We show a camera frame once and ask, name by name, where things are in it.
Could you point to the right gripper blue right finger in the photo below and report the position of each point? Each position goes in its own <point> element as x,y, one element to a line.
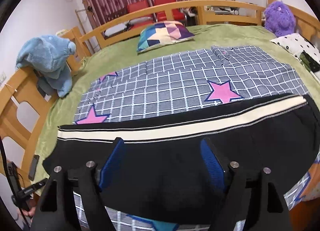
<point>267,209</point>

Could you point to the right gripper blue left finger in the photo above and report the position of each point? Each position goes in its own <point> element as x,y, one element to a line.
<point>56,207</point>

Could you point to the black sweatpants with white stripe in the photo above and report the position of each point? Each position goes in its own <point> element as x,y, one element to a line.
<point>161,174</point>

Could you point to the person's left hand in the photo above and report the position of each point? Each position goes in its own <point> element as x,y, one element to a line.
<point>30,213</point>

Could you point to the black smartphone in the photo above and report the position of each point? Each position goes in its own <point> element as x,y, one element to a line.
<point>33,166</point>

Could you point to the grey checked star blanket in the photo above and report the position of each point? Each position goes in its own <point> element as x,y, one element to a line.
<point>186,81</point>

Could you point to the blue plush elephant toy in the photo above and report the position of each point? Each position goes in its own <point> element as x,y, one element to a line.
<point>48,55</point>

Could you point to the white black-flower pillow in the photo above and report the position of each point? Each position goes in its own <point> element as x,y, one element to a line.
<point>295,44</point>

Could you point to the green plush bed cover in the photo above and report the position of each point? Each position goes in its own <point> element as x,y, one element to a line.
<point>124,54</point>

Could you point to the purple fluffy plush toy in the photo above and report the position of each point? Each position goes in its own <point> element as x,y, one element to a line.
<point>279,19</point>

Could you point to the dark wooden chair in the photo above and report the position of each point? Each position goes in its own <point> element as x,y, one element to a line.
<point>116,14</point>

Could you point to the colourful geometric cushion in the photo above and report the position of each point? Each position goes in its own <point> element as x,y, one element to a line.
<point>162,34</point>

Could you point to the wooden bed frame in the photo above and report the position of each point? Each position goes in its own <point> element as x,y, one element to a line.
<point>22,86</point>

